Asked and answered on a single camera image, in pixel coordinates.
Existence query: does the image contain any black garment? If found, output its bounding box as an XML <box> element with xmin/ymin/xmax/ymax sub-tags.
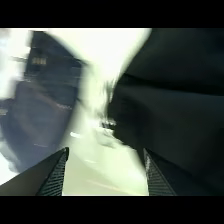
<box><xmin>108</xmin><ymin>28</ymin><xmax>224</xmax><ymax>197</ymax></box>

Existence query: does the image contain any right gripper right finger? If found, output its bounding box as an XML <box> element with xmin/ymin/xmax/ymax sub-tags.
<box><xmin>143</xmin><ymin>148</ymin><xmax>201</xmax><ymax>197</ymax></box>

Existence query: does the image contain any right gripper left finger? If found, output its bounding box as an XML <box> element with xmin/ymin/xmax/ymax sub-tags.
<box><xmin>0</xmin><ymin>147</ymin><xmax>70</xmax><ymax>197</ymax></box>

